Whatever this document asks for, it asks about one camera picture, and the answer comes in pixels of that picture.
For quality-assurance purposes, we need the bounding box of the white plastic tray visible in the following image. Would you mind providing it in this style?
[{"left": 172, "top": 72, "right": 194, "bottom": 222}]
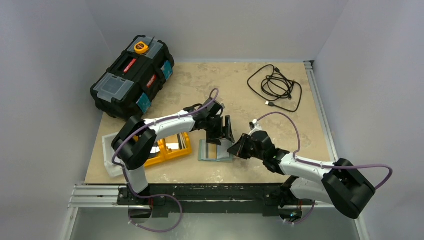
[{"left": 101, "top": 132, "right": 123, "bottom": 178}]

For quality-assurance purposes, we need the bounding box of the aluminium frame rail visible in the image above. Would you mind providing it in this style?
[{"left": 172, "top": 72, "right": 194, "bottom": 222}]
[{"left": 64, "top": 61, "right": 369, "bottom": 240}]

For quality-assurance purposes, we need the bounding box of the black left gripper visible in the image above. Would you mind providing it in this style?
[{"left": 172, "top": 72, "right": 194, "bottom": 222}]
[{"left": 203, "top": 115, "right": 234, "bottom": 146}]

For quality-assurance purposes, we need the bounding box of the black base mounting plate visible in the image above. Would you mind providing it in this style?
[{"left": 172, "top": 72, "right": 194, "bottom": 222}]
[{"left": 117, "top": 183, "right": 313, "bottom": 220}]

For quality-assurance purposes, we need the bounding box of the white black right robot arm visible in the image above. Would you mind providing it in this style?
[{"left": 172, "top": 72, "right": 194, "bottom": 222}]
[{"left": 228, "top": 130, "right": 376, "bottom": 219}]

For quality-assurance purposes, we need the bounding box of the yellow bin with black cards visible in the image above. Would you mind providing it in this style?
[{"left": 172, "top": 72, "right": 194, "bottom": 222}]
[{"left": 144, "top": 141, "right": 166, "bottom": 168}]

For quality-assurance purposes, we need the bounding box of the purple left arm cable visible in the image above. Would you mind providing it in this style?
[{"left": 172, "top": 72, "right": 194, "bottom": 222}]
[{"left": 111, "top": 88, "right": 220, "bottom": 233}]

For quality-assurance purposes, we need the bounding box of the black coiled usb cable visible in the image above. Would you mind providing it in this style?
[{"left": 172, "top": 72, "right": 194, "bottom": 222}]
[{"left": 247, "top": 64, "right": 303, "bottom": 113}]

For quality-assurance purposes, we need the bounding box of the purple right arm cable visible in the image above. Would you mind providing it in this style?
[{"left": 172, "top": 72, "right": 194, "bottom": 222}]
[{"left": 255, "top": 111, "right": 394, "bottom": 226}]

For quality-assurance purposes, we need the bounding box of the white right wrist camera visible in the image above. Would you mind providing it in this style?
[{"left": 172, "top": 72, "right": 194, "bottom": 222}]
[{"left": 248, "top": 119, "right": 263, "bottom": 135}]

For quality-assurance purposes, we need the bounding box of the black plastic toolbox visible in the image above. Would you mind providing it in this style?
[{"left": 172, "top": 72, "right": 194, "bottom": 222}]
[{"left": 90, "top": 35, "right": 175, "bottom": 121}]

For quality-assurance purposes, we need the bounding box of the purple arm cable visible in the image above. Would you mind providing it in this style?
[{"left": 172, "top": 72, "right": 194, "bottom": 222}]
[
  {"left": 111, "top": 88, "right": 220, "bottom": 233},
  {"left": 255, "top": 111, "right": 394, "bottom": 226}
]

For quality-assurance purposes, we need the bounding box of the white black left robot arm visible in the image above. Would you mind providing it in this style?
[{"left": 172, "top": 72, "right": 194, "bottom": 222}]
[{"left": 111, "top": 98, "right": 235, "bottom": 205}]

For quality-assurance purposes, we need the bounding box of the yellow bin with tan cards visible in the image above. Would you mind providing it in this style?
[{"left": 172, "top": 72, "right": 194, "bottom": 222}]
[{"left": 157, "top": 132, "right": 193, "bottom": 161}]

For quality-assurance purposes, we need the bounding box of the yellow tape measure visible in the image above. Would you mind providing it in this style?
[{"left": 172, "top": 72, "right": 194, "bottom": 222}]
[{"left": 133, "top": 41, "right": 150, "bottom": 55}]

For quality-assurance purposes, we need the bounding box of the stack of black cards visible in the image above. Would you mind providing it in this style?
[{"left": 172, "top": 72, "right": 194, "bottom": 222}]
[{"left": 150, "top": 146, "right": 160, "bottom": 158}]

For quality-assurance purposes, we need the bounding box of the stack of tan cards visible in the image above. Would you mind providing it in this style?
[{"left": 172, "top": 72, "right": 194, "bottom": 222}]
[{"left": 164, "top": 132, "right": 187, "bottom": 152}]

